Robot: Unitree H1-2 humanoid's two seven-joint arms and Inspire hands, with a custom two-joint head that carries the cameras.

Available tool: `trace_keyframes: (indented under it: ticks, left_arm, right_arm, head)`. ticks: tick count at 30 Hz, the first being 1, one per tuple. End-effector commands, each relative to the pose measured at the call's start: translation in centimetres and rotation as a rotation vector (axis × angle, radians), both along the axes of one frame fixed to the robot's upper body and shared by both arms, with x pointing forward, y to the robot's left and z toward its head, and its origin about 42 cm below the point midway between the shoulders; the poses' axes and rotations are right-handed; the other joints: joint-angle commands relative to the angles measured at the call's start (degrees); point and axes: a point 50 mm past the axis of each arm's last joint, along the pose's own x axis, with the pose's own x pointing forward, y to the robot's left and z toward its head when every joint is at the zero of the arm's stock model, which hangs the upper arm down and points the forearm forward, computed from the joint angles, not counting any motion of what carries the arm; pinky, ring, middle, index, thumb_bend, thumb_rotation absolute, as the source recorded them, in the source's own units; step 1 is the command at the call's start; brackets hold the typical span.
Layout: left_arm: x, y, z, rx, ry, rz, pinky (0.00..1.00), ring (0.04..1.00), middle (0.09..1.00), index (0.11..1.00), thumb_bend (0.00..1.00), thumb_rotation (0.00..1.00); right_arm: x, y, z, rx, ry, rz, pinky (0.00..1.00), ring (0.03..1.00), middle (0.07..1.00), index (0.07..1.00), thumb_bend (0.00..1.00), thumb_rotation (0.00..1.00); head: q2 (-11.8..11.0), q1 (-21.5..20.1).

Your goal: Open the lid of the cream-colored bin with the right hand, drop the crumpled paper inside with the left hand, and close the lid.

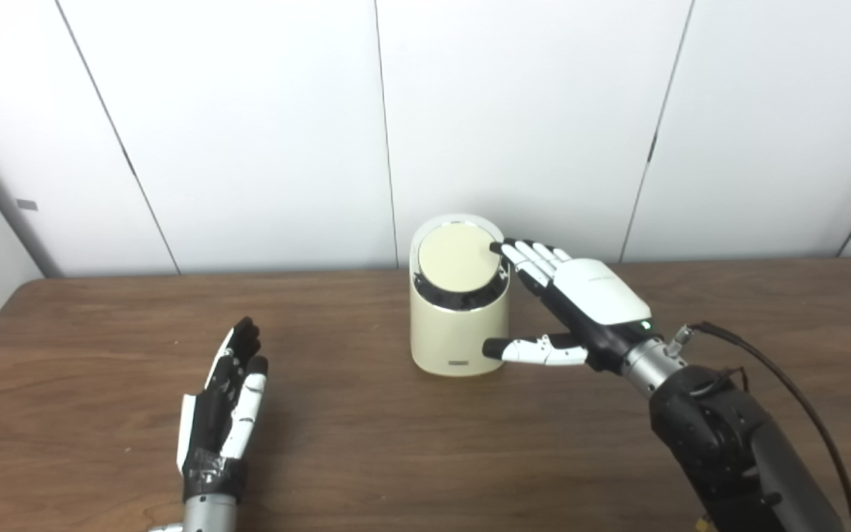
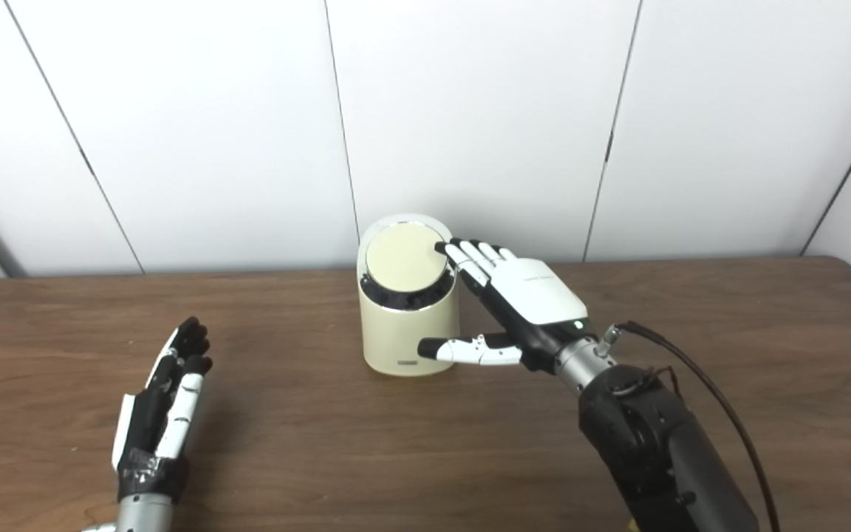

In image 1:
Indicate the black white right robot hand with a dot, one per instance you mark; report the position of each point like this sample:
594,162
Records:
595,303

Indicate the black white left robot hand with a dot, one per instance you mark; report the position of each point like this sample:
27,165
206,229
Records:
222,421

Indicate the cream lidded trash bin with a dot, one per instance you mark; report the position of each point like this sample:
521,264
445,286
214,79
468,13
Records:
459,332

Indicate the round cream bin lid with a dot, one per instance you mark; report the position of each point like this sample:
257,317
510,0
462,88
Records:
457,258

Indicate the small grey wall tag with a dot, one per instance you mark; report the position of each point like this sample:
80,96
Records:
26,205

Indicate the grey wall post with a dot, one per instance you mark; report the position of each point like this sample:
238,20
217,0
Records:
4,199

